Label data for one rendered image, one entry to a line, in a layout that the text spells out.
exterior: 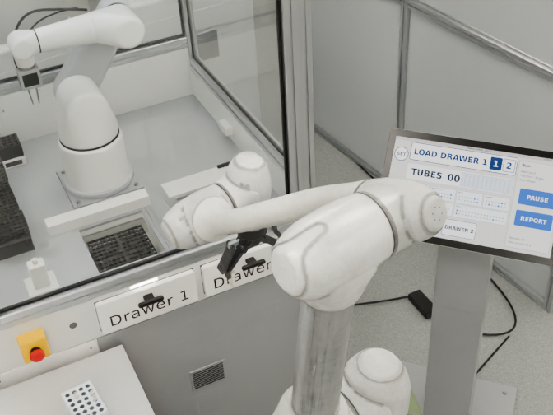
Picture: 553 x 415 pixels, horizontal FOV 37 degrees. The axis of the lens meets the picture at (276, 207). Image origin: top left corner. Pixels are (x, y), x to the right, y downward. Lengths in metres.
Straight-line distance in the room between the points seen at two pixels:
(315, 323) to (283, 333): 1.21
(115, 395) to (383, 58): 2.20
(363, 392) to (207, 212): 0.53
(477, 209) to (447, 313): 0.46
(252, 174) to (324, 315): 0.51
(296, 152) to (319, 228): 0.96
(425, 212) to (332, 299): 0.22
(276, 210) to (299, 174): 0.65
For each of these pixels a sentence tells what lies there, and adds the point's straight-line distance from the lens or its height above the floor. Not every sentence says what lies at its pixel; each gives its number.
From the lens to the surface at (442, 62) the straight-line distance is 3.59.
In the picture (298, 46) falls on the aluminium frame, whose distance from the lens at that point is 2.16.
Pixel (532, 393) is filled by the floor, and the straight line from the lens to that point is 3.33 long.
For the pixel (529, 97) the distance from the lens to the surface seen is 3.27.
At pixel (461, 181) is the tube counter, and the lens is 2.39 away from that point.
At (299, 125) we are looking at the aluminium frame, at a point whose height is 1.29.
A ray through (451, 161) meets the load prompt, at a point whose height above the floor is 1.14.
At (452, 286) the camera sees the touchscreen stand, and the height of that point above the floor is 0.72.
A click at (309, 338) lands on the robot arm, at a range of 1.56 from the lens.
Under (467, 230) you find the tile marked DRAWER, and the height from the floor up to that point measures 1.00.
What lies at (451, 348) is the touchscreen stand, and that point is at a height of 0.44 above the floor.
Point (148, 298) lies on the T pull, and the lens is 2.34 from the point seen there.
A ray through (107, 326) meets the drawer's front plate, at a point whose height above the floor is 0.84.
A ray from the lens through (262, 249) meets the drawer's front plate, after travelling 2.43.
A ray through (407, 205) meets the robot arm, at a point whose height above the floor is 1.63.
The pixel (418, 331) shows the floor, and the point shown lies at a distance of 3.48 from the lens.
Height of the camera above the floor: 2.50
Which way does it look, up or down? 38 degrees down
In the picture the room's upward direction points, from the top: 4 degrees counter-clockwise
